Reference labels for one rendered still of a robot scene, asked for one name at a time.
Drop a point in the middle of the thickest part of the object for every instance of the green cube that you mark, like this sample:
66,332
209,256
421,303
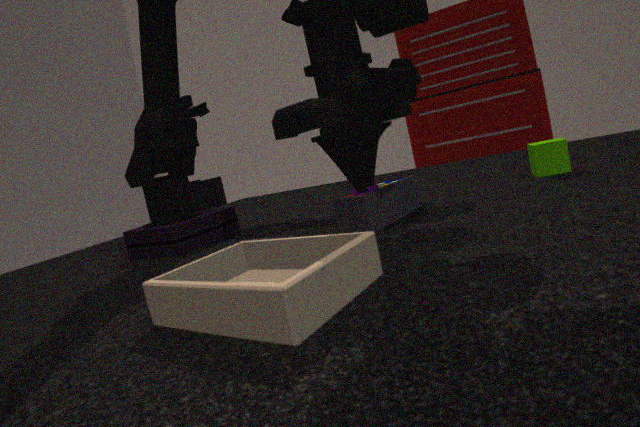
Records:
549,157

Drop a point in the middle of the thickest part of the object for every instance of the beige open tray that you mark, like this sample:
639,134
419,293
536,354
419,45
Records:
274,290

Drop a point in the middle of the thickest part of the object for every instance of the violet blade fuse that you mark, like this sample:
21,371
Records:
370,188

